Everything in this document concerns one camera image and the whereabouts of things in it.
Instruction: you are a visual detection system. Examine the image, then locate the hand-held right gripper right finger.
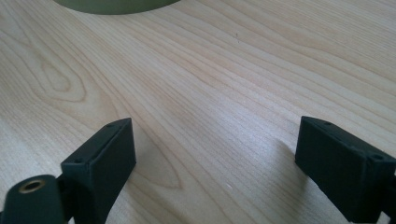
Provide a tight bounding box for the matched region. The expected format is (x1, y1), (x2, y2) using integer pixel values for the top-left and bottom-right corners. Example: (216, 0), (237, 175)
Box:
(294, 116), (396, 223)

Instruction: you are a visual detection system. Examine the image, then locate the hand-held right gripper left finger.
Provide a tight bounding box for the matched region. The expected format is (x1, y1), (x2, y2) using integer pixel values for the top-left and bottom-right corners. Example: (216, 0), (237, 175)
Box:
(60, 117), (137, 224)

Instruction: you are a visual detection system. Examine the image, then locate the green plastic bin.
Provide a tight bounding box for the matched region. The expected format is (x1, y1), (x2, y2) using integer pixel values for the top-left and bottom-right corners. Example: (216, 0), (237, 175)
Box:
(52, 0), (181, 16)

